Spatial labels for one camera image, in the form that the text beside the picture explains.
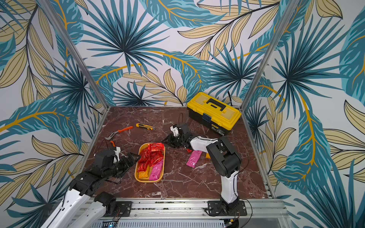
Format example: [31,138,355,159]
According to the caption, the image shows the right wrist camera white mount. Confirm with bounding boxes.
[170,125,180,137]

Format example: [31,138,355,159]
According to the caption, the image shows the yellow black utility knife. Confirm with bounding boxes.
[136,123,155,131]

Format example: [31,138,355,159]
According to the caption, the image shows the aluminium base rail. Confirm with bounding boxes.
[45,198,291,228]

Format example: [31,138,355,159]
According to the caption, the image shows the red tea bag in box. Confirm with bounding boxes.
[137,147,151,172]

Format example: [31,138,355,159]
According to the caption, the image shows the pink tea bag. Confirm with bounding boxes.
[149,160,164,181]
[186,150,202,168]

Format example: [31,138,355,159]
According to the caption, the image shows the yellow plastic storage box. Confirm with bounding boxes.
[135,142,165,183]

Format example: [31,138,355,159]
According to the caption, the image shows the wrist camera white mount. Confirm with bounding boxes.
[170,125,180,137]
[113,147,121,163]

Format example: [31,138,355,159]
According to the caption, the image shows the orange handled pliers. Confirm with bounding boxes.
[105,126,134,147]

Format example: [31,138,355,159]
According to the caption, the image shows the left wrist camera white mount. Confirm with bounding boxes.
[113,147,121,163]

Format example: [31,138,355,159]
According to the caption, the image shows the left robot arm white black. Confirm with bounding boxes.
[42,147,141,228]

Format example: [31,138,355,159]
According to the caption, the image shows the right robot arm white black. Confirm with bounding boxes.
[162,124,241,213]

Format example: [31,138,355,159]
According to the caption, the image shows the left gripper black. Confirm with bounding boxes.
[104,151,141,180]

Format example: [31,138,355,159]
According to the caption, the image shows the yellow black toolbox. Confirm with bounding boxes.
[187,92,241,136]

